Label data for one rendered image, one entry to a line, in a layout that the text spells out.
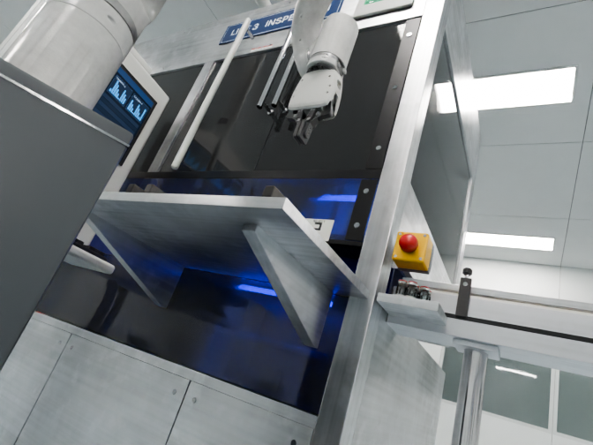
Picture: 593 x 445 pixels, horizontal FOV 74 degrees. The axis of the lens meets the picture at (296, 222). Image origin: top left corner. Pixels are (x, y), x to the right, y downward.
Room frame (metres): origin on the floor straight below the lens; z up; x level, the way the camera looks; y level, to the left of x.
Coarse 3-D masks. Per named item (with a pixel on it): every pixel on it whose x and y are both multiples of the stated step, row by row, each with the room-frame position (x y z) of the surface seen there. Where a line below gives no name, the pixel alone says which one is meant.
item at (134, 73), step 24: (24, 24) 1.02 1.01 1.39; (0, 48) 1.03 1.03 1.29; (120, 72) 1.19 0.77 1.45; (144, 72) 1.26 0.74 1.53; (120, 96) 1.23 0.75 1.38; (144, 96) 1.30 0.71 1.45; (168, 96) 1.39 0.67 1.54; (120, 120) 1.27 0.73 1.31; (144, 120) 1.34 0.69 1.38; (144, 144) 1.39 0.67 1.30; (120, 168) 1.36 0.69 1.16
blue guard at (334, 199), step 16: (176, 192) 1.29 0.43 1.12; (192, 192) 1.25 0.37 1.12; (208, 192) 1.20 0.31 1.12; (224, 192) 1.16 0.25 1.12; (240, 192) 1.13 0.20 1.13; (256, 192) 1.09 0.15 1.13; (288, 192) 1.02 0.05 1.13; (304, 192) 0.99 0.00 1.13; (320, 192) 0.96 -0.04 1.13; (336, 192) 0.93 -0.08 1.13; (352, 192) 0.91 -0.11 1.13; (304, 208) 0.98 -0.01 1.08; (320, 208) 0.95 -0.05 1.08; (336, 208) 0.93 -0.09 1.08; (352, 208) 0.90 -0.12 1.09; (336, 224) 0.92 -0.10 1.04; (352, 240) 0.89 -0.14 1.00
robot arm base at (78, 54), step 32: (64, 0) 0.43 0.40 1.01; (96, 0) 0.44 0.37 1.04; (32, 32) 0.43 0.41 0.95; (64, 32) 0.43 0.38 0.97; (96, 32) 0.45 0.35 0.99; (128, 32) 0.48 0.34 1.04; (32, 64) 0.43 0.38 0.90; (64, 64) 0.44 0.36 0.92; (96, 64) 0.47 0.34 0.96; (96, 96) 0.50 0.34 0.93
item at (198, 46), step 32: (288, 0) 1.23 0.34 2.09; (352, 0) 1.04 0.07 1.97; (416, 0) 0.89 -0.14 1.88; (192, 32) 1.55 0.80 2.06; (224, 32) 1.41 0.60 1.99; (288, 32) 1.18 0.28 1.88; (448, 32) 0.92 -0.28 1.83; (160, 64) 1.62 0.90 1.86; (192, 64) 1.47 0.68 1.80; (192, 96) 1.40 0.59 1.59; (160, 160) 1.40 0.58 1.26; (416, 224) 0.99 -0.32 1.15
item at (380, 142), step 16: (416, 32) 0.88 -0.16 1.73; (400, 48) 0.90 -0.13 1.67; (400, 64) 0.89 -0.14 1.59; (400, 80) 0.88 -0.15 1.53; (400, 96) 0.88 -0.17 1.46; (384, 112) 0.90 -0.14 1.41; (384, 128) 0.89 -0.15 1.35; (384, 144) 0.88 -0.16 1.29; (368, 160) 0.90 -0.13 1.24; (384, 160) 0.88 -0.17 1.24; (368, 192) 0.88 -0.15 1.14; (368, 208) 0.88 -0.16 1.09; (352, 224) 0.89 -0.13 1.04
